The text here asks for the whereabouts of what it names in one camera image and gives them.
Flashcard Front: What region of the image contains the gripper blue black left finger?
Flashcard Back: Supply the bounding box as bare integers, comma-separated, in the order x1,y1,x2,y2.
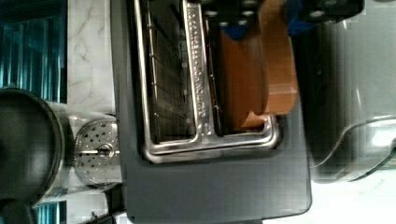
199,0,264,41

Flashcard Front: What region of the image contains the gripper blue black right finger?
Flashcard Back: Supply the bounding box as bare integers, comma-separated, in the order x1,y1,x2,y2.
285,0,364,36

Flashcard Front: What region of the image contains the brown toast slice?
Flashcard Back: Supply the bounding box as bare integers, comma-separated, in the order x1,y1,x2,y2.
218,0,298,132

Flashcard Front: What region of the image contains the black silver toaster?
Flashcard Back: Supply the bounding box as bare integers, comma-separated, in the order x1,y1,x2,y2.
110,0,312,224

